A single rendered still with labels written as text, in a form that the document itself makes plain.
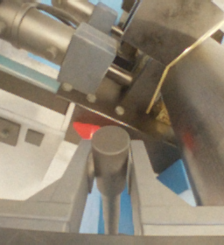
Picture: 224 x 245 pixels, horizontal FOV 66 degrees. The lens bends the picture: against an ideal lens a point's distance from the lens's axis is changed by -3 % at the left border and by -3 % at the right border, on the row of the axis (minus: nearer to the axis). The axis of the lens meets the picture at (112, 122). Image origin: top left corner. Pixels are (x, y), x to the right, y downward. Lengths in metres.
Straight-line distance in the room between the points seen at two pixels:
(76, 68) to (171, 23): 0.24
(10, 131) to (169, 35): 0.39
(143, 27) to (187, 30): 0.10
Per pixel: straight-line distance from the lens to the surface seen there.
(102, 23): 0.89
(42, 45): 0.48
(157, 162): 0.61
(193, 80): 0.40
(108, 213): 0.20
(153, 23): 0.44
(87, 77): 0.46
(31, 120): 0.37
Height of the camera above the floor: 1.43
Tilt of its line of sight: 49 degrees down
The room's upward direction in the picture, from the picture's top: 177 degrees counter-clockwise
